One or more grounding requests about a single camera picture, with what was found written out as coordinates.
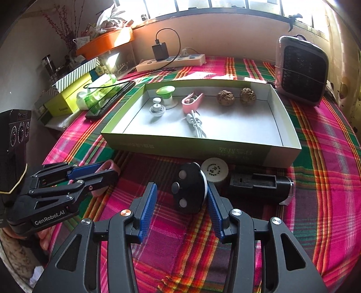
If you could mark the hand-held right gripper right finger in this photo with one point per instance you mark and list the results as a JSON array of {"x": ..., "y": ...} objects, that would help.
[{"x": 215, "y": 217}]

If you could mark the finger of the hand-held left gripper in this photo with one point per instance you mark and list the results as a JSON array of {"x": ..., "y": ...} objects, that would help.
[
  {"x": 81, "y": 171},
  {"x": 101, "y": 180}
]

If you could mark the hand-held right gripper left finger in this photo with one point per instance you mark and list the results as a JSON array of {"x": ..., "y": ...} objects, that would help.
[{"x": 148, "y": 211}]

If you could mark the pink neckband earphones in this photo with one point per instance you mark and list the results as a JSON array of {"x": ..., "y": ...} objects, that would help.
[{"x": 112, "y": 166}]

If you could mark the black round disc device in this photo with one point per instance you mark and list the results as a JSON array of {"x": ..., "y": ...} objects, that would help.
[{"x": 187, "y": 188}]

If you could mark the small white stopper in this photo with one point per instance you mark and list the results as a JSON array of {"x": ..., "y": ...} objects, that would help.
[{"x": 157, "y": 108}]

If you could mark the green and white cardboard box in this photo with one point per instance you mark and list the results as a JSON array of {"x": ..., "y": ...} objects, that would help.
[{"x": 225, "y": 124}]

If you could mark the pink plastic clip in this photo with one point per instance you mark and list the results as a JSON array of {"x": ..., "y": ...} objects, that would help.
[{"x": 197, "y": 101}]

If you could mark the brown carved walnut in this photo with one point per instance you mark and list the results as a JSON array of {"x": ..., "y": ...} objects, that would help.
[
  {"x": 225, "y": 98},
  {"x": 248, "y": 95}
]

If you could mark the person's left hand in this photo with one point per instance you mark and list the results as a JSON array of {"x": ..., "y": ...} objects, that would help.
[{"x": 45, "y": 239}]

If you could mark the black cylindrical device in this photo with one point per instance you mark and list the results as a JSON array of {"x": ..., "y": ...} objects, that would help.
[{"x": 259, "y": 187}]

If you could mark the yellow-green box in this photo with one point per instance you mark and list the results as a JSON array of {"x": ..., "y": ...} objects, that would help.
[{"x": 60, "y": 102}]

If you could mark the black smartphone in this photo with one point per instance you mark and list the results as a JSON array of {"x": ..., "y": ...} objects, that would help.
[{"x": 112, "y": 98}]

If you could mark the green wet wipes pack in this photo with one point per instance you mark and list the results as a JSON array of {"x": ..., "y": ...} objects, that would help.
[{"x": 96, "y": 93}]

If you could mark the glass jar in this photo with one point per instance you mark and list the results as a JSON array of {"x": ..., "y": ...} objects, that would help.
[{"x": 48, "y": 66}]

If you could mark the green striped white box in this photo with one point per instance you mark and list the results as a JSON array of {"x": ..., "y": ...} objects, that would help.
[{"x": 76, "y": 74}]

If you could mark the plaid tablecloth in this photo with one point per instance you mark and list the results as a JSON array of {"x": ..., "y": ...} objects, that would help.
[{"x": 310, "y": 197}]

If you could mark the green top white stopper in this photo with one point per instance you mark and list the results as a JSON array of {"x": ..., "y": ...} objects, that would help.
[{"x": 166, "y": 94}]

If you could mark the dried flower branches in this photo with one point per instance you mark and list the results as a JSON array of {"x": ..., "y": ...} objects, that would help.
[{"x": 60, "y": 28}]

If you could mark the orange plastic tray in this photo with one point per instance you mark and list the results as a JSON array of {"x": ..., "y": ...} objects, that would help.
[{"x": 104, "y": 40}]

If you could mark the white power strip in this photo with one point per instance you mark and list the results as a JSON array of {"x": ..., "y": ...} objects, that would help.
[{"x": 172, "y": 62}]

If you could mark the black charger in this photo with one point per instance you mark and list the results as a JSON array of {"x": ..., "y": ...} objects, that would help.
[{"x": 160, "y": 51}]

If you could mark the white plastic bag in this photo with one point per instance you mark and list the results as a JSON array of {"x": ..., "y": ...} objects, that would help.
[{"x": 110, "y": 17}]

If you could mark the pink and black fan heater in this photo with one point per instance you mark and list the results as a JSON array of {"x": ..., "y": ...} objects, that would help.
[{"x": 301, "y": 70}]

